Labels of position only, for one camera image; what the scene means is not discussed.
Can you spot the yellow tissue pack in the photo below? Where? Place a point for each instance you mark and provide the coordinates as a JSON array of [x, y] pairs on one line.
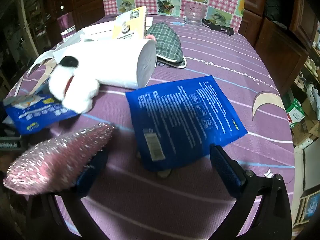
[[128, 25]]

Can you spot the green plaid cloth pouch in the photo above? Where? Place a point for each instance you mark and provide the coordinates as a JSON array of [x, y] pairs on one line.
[[165, 42]]

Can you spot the large blue packet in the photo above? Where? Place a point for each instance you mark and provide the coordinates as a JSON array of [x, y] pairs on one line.
[[185, 120]]

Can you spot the white toilet paper roll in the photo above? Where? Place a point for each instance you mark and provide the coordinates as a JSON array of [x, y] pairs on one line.
[[117, 62]]

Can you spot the purple striped tablecloth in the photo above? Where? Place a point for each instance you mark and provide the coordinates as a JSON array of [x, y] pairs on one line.
[[212, 62]]

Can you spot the white shallow cardboard box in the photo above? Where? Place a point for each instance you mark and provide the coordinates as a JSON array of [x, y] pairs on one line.
[[97, 30]]

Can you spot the dark wooden cabinet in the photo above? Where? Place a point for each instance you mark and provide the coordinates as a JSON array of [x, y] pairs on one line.
[[85, 2], [275, 47]]

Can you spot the black plastic device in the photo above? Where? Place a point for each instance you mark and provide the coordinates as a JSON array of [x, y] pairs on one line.
[[225, 29]]

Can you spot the brown cardboard box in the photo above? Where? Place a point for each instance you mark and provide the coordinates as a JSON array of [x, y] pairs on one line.
[[306, 130]]

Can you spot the toothpaste tube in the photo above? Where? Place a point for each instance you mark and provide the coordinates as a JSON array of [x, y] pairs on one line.
[[35, 120]]

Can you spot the green white carton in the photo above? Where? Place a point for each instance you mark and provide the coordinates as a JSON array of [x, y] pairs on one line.
[[295, 113]]

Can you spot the purple pump bottle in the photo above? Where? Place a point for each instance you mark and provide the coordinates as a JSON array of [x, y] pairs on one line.
[[66, 22]]

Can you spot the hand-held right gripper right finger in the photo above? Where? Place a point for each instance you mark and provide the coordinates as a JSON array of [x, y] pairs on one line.
[[227, 167]]

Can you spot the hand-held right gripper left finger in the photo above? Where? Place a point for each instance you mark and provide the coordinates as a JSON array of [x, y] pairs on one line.
[[92, 172]]

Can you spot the white plush dog toy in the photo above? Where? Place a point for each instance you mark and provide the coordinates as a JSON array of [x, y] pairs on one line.
[[75, 90]]

